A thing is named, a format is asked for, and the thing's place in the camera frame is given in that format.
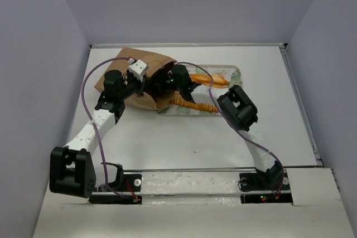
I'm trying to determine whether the brown paper bag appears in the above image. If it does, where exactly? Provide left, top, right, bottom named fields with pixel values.
left=106, top=47, right=176, bottom=110

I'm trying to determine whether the floral leaf pattern tray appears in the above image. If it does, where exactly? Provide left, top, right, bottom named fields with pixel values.
left=157, top=65, right=243, bottom=116

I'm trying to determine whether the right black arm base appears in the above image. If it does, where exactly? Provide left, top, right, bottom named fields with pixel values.
left=237, top=171, right=293, bottom=204

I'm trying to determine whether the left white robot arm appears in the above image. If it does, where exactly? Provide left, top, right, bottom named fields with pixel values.
left=49, top=57, right=148, bottom=198

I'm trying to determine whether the white foreground cover board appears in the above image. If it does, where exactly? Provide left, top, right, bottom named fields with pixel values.
left=34, top=168, right=354, bottom=237

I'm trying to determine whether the fake ridged spiral bread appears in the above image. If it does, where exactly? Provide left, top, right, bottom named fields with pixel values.
left=169, top=93, right=218, bottom=113

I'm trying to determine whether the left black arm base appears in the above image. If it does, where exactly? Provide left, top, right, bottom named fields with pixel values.
left=89, top=173, right=142, bottom=205

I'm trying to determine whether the fake baguette bread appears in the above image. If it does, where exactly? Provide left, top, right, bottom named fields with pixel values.
left=190, top=74, right=230, bottom=88

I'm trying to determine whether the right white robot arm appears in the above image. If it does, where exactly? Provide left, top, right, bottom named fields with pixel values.
left=153, top=62, right=284, bottom=195

